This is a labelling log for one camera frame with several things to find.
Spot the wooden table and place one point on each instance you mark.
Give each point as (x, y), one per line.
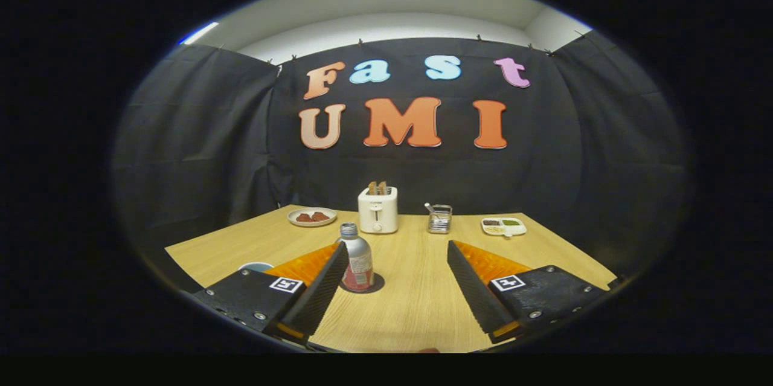
(423, 289)

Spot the metal spoon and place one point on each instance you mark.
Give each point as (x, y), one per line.
(429, 207)

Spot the silver juice bottle red label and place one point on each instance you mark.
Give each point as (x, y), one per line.
(359, 265)

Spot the white divided tray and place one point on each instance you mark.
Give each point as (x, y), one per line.
(503, 227)

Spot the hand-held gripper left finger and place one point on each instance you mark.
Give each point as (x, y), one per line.
(323, 289)

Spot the white cup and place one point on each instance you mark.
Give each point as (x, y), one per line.
(256, 266)

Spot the dark brown round coaster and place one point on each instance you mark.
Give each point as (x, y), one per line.
(378, 283)

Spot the ceiling light strip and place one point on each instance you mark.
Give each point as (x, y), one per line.
(198, 34)

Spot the red food pieces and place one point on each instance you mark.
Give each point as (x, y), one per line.
(312, 217)

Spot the round beige plate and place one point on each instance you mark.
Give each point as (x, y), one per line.
(312, 223)

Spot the black backdrop cloth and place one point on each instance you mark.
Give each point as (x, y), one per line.
(193, 132)

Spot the white toaster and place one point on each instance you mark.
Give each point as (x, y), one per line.
(378, 214)

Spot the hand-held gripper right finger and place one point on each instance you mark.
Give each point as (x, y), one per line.
(474, 289)

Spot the brown toast slice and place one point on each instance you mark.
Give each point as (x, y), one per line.
(373, 188)
(383, 188)

